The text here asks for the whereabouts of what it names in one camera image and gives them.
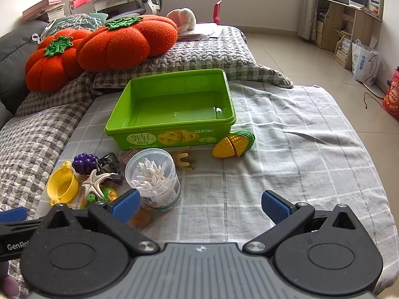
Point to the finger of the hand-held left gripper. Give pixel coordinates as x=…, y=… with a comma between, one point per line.
x=12, y=215

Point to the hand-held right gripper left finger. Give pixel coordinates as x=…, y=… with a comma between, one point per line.
x=126, y=206

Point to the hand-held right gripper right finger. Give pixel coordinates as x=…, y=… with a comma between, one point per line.
x=275, y=207

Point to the amber translucent toy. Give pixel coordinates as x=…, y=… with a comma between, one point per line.
x=140, y=219

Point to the clear cotton swab jar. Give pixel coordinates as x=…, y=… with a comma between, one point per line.
x=156, y=190

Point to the smoky translucent hair claw clip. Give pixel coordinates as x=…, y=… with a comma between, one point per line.
x=109, y=162

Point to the yellow toy pot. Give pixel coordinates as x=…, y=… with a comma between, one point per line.
x=62, y=183

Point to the amber hand-shaped toy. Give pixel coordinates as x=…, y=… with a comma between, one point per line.
x=184, y=162

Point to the green plastic box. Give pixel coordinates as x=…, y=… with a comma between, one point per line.
x=171, y=109

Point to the person's left hand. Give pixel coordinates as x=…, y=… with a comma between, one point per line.
x=8, y=288

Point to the small green yellow toy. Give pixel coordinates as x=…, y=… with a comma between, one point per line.
x=109, y=194

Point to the cream starfish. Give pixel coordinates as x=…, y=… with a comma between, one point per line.
x=93, y=183

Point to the light checked sheet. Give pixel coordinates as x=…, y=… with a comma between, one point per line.
x=280, y=162

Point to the pink card box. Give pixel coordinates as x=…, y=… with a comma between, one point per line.
x=127, y=155

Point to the purple toy grapes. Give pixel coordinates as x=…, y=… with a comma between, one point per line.
x=84, y=162

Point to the yellow toy corn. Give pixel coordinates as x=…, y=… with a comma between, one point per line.
x=232, y=144

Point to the small orange pumpkin cushion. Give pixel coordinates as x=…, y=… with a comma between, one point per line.
x=46, y=68

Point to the red gift bag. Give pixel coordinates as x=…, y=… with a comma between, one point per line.
x=392, y=96

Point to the grey sofa backrest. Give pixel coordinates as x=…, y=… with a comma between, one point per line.
x=12, y=53

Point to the large orange pumpkin cushion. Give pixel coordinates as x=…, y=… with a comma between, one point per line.
x=124, y=43

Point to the grey checkered quilt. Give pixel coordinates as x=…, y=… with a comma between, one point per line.
x=202, y=56

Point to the white paper bag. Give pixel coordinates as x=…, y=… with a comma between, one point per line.
x=364, y=65

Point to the white papers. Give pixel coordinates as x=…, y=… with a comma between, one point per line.
x=205, y=31

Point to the leaf patterned pillow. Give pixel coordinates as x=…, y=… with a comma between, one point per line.
x=84, y=21

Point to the white plush rabbit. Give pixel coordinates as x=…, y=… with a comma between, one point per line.
x=184, y=17

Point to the wooden desk shelf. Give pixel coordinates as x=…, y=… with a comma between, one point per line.
x=333, y=15

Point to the beige curtain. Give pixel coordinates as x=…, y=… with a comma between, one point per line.
x=308, y=6

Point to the white desk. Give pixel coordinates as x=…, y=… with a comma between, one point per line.
x=118, y=0

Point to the stack of books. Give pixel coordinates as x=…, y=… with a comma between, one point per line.
x=43, y=9

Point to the pink basket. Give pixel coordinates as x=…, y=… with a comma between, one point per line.
x=81, y=1

